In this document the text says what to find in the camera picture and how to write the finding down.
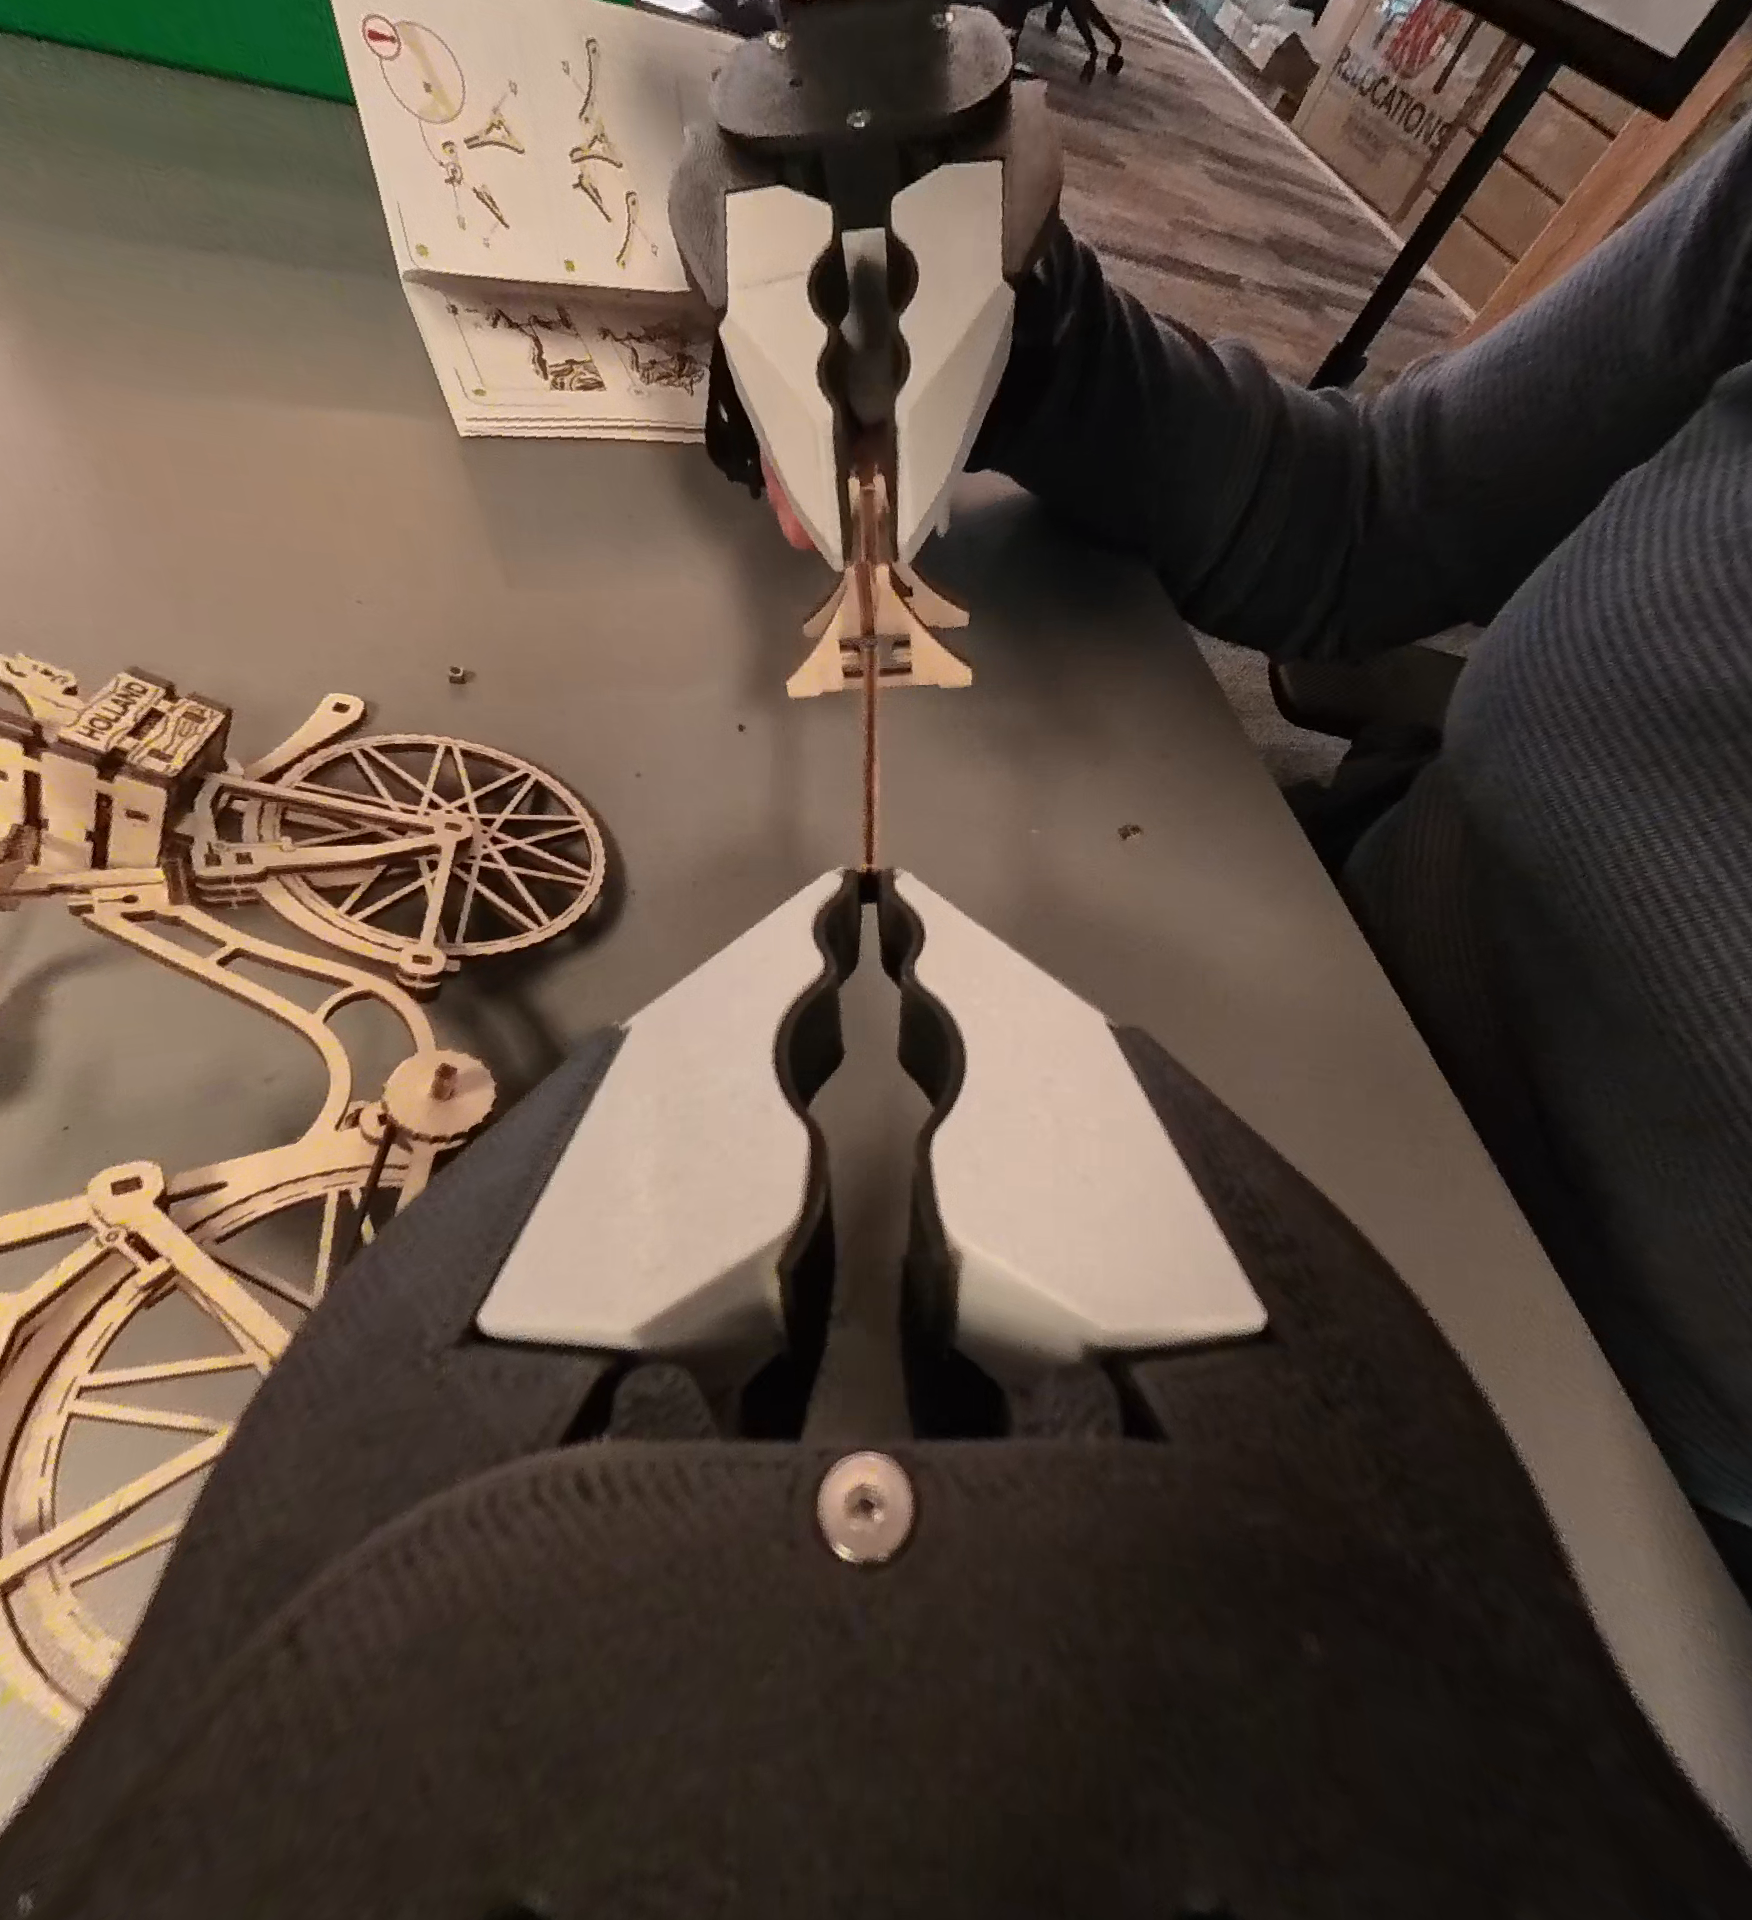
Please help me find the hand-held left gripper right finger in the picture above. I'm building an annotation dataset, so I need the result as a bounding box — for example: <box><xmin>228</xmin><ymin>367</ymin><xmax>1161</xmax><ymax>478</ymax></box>
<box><xmin>872</xmin><ymin>865</ymin><xmax>1271</xmax><ymax>1427</ymax></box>

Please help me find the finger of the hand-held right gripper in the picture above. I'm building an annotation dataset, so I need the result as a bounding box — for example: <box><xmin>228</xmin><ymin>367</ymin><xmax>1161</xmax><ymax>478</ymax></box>
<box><xmin>876</xmin><ymin>157</ymin><xmax>1023</xmax><ymax>561</ymax></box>
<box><xmin>716</xmin><ymin>184</ymin><xmax>861</xmax><ymax>572</ymax></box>

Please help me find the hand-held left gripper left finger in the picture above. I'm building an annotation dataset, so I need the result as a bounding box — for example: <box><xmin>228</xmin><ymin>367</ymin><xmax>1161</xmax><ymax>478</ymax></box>
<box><xmin>475</xmin><ymin>865</ymin><xmax>871</xmax><ymax>1427</ymax></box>

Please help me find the wooden kickstand assembly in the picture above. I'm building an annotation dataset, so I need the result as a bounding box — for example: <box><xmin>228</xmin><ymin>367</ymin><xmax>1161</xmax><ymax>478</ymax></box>
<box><xmin>782</xmin><ymin>465</ymin><xmax>975</xmax><ymax>702</ymax></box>

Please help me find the thin wooden strip part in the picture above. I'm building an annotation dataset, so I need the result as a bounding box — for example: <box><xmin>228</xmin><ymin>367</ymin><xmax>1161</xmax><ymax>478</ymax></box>
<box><xmin>854</xmin><ymin>450</ymin><xmax>888</xmax><ymax>875</ymax></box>

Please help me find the person's right forearm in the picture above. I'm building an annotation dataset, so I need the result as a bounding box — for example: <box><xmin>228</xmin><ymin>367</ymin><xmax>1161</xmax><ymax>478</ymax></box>
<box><xmin>965</xmin><ymin>45</ymin><xmax>1752</xmax><ymax>670</ymax></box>

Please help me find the wooden bicycle model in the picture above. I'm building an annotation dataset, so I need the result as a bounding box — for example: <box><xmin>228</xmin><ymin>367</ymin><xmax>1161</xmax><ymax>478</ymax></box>
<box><xmin>0</xmin><ymin>647</ymin><xmax>614</xmax><ymax>1727</ymax></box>

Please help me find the black office chair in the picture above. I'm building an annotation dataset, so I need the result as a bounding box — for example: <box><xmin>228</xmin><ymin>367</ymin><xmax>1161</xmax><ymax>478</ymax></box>
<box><xmin>1038</xmin><ymin>0</ymin><xmax>1136</xmax><ymax>84</ymax></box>

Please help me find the paper instruction booklet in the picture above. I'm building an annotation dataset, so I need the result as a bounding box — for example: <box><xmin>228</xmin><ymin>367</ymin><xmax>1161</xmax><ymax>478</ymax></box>
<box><xmin>328</xmin><ymin>0</ymin><xmax>759</xmax><ymax>443</ymax></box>

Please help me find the printed cardboard box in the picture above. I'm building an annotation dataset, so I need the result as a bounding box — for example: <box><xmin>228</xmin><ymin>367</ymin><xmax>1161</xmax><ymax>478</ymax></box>
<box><xmin>1288</xmin><ymin>0</ymin><xmax>1470</xmax><ymax>234</ymax></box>

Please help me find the black framed sign stand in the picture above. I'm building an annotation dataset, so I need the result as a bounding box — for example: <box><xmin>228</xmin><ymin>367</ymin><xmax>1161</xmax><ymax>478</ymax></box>
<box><xmin>1308</xmin><ymin>0</ymin><xmax>1752</xmax><ymax>396</ymax></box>

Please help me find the black chair armrest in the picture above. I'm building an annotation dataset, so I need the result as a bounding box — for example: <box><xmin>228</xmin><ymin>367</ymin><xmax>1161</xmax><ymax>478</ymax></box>
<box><xmin>1271</xmin><ymin>658</ymin><xmax>1470</xmax><ymax>880</ymax></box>

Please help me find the person's torso in grey sweater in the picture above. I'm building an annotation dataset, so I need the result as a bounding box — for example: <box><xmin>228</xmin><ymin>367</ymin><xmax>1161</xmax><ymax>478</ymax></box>
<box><xmin>1340</xmin><ymin>450</ymin><xmax>1752</xmax><ymax>1516</ymax></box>

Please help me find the wooden crate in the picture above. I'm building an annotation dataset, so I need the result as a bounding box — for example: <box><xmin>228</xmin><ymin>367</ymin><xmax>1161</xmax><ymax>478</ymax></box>
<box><xmin>1415</xmin><ymin>30</ymin><xmax>1752</xmax><ymax>347</ymax></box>

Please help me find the green plastic crate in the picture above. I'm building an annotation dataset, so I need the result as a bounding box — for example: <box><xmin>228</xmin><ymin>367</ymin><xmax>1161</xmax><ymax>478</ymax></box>
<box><xmin>0</xmin><ymin>0</ymin><xmax>352</xmax><ymax>94</ymax></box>

